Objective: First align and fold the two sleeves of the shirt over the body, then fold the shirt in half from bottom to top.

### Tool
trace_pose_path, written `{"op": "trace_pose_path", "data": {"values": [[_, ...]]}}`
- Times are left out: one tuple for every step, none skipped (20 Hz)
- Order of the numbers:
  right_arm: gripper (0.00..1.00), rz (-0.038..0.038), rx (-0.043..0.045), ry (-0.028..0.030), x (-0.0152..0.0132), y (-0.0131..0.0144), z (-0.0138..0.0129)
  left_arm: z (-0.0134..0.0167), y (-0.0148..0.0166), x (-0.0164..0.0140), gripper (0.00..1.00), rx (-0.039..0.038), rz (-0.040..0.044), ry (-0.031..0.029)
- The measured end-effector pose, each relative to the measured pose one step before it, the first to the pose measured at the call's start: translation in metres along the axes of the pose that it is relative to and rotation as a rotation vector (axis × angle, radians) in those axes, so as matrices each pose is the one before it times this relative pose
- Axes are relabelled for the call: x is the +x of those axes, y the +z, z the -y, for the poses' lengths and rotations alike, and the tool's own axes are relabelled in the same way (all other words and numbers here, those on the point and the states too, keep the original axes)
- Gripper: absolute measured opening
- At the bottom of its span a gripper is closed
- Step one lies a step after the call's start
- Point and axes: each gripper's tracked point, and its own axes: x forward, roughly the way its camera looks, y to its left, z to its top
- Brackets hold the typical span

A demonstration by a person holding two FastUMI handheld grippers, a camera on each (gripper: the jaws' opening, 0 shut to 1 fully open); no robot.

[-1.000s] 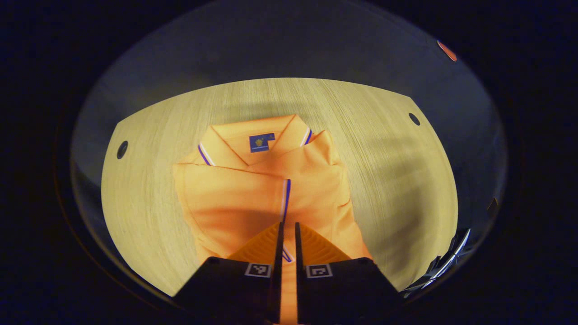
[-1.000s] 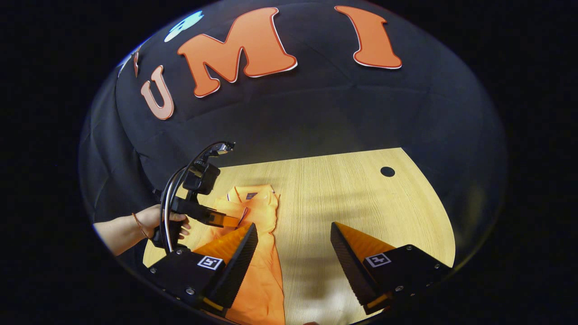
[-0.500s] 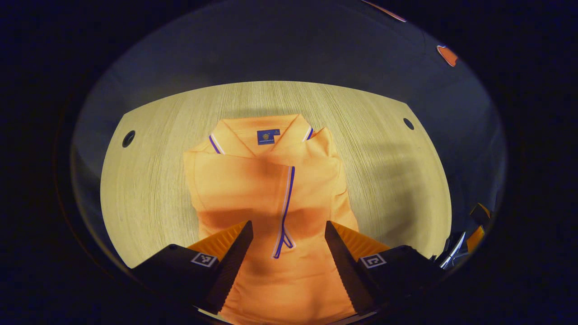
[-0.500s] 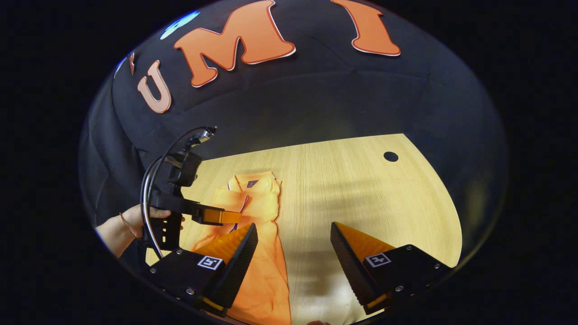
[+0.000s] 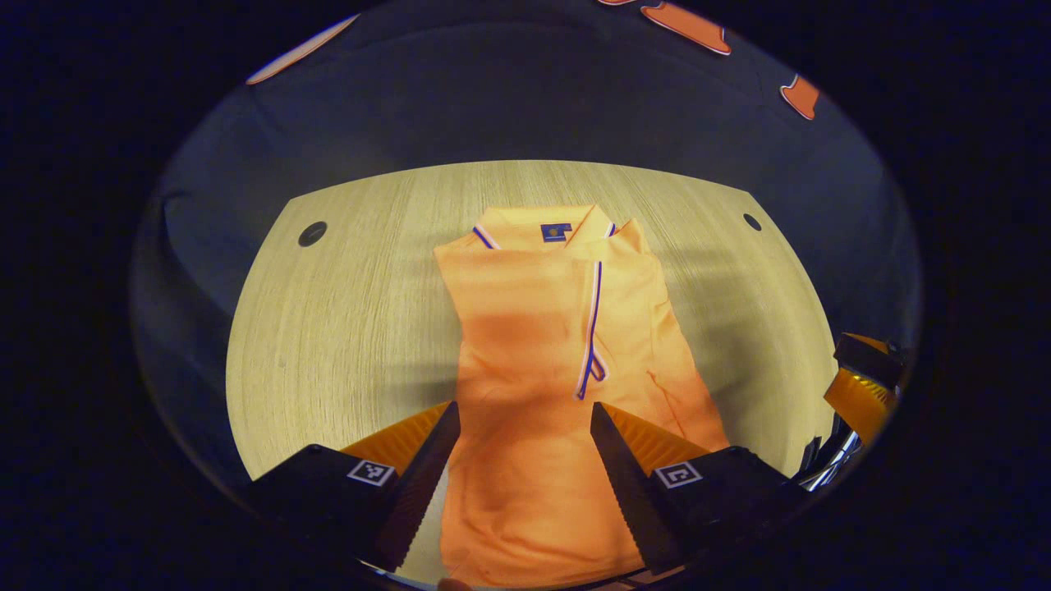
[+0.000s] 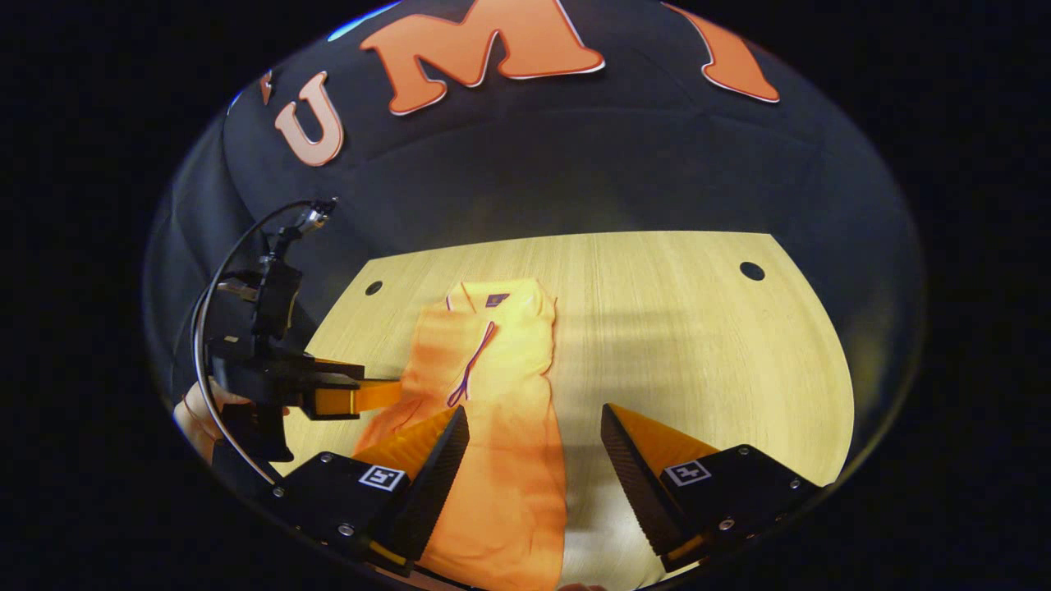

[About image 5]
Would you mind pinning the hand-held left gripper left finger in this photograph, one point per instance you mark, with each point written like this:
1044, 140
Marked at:
419, 484

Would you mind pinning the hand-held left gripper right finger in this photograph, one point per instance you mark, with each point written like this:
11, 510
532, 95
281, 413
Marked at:
628, 484

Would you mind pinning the shiny metal tube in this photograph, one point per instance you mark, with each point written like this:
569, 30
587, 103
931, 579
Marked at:
837, 460

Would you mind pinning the orange T-shirt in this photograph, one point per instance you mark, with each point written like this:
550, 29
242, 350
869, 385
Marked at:
542, 328

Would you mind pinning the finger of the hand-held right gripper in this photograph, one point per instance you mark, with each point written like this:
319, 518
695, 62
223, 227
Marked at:
862, 398

